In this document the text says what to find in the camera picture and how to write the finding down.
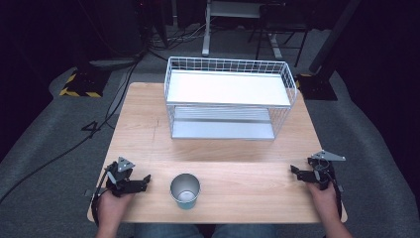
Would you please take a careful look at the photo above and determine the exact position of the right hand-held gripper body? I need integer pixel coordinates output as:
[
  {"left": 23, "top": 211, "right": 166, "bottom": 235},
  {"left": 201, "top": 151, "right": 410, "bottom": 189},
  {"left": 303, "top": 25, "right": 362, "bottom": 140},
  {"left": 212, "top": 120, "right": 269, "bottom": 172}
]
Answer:
[{"left": 306, "top": 150, "right": 347, "bottom": 191}]

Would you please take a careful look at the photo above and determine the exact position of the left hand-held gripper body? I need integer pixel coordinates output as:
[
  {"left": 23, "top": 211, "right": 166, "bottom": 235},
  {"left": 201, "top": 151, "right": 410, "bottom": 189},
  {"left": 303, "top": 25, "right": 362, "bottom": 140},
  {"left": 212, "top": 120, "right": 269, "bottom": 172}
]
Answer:
[{"left": 103, "top": 156, "right": 144, "bottom": 198}]

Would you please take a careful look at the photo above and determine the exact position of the person's right hand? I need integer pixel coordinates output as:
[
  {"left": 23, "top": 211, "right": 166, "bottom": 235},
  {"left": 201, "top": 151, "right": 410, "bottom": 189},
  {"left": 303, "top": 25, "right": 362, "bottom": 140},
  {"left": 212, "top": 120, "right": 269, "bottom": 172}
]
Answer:
[{"left": 306, "top": 180, "right": 342, "bottom": 223}]

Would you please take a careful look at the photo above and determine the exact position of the person's left hand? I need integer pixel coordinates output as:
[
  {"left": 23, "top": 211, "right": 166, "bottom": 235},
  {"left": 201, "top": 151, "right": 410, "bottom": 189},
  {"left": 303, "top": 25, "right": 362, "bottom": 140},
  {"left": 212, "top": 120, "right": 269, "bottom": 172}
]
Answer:
[{"left": 96, "top": 189, "right": 135, "bottom": 229}]

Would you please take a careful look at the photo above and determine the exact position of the teal cup with grey inside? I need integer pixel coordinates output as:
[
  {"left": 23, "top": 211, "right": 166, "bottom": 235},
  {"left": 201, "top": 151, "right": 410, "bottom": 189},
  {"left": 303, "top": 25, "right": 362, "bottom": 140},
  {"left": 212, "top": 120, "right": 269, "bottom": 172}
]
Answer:
[{"left": 169, "top": 173, "right": 202, "bottom": 210}]

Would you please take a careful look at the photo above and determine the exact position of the person's left leg in jeans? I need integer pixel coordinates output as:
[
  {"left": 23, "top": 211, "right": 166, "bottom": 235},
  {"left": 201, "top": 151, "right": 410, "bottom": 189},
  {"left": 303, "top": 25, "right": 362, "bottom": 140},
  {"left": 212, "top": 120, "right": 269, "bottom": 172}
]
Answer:
[{"left": 133, "top": 223, "right": 205, "bottom": 238}]

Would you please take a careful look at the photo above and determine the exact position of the person's leg in jeans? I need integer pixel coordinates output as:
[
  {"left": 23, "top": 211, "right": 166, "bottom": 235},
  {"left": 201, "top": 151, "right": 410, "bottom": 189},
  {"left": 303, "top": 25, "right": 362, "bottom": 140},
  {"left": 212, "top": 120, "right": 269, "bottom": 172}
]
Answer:
[
  {"left": 133, "top": 223, "right": 205, "bottom": 238},
  {"left": 214, "top": 223, "right": 279, "bottom": 238}
]

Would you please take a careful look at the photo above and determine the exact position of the person's right leg in jeans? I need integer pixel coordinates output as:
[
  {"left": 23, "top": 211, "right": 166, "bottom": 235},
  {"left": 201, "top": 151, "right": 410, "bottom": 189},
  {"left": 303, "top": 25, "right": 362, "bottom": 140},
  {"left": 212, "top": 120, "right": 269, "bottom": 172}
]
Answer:
[{"left": 214, "top": 223, "right": 279, "bottom": 238}]

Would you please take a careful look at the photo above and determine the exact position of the black stand with base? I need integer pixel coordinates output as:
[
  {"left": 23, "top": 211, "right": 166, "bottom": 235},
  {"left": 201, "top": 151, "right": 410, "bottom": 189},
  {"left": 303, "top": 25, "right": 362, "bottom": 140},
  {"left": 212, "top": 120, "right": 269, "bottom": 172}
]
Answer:
[{"left": 296, "top": 0, "right": 363, "bottom": 102}]

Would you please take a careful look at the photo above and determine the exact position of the black yellow striped stand base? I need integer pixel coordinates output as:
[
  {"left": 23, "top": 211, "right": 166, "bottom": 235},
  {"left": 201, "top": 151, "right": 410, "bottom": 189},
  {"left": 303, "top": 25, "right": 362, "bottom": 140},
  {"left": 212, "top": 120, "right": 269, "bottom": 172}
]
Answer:
[{"left": 58, "top": 66, "right": 113, "bottom": 99}]

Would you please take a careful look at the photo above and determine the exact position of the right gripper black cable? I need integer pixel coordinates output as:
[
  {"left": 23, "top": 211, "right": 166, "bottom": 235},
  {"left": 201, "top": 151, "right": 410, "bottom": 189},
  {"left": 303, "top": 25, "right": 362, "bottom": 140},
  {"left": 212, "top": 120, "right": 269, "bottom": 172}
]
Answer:
[{"left": 328, "top": 171, "right": 344, "bottom": 220}]

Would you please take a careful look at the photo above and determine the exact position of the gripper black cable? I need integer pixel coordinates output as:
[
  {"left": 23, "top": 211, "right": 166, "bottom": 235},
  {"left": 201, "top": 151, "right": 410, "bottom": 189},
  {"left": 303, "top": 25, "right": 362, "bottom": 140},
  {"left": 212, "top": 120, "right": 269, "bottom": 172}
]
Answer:
[
  {"left": 90, "top": 170, "right": 111, "bottom": 227},
  {"left": 328, "top": 171, "right": 344, "bottom": 220}
]

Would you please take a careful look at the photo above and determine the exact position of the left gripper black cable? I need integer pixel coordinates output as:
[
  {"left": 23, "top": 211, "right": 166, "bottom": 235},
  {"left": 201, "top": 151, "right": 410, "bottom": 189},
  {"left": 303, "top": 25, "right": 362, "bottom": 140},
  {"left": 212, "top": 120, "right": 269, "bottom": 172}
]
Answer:
[{"left": 90, "top": 170, "right": 111, "bottom": 227}]

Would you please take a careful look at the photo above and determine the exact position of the long black floor cable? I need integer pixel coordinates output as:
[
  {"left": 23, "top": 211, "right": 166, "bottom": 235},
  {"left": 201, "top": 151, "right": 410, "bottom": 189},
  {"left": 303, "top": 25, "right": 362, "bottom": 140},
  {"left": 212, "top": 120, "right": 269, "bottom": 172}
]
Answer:
[{"left": 0, "top": 56, "right": 144, "bottom": 204}]

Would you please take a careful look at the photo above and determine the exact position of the white wire shelf rack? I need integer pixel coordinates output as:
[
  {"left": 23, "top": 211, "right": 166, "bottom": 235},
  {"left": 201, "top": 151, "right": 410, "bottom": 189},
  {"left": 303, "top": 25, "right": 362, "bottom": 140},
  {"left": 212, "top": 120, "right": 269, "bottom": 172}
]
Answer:
[{"left": 163, "top": 56, "right": 298, "bottom": 142}]

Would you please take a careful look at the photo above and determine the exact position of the bundle of floor cables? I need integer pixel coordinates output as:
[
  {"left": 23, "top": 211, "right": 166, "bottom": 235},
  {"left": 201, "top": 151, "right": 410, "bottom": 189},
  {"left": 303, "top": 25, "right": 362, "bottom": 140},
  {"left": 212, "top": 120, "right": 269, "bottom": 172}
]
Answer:
[{"left": 147, "top": 21, "right": 213, "bottom": 53}]

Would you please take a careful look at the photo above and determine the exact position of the black metal chair frame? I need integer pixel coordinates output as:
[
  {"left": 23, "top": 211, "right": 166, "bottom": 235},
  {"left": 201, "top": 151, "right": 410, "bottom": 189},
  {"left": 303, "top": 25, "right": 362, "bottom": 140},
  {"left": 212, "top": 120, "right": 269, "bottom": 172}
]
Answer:
[{"left": 247, "top": 2, "right": 315, "bottom": 68}]

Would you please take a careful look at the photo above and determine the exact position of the white desk frame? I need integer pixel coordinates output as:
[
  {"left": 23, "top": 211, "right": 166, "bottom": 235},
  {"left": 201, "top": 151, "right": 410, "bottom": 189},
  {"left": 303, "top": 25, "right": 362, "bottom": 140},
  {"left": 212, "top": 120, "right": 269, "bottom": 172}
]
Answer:
[{"left": 201, "top": 0, "right": 285, "bottom": 61}]

